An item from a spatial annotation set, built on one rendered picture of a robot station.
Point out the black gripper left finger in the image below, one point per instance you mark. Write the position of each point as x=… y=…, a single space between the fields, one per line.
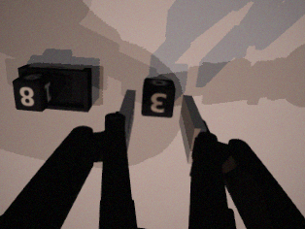
x=46 y=200

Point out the black cube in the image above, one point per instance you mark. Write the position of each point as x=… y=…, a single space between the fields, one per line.
x=33 y=92
x=158 y=98

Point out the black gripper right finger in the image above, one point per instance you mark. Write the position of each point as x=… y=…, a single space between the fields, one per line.
x=257 y=196

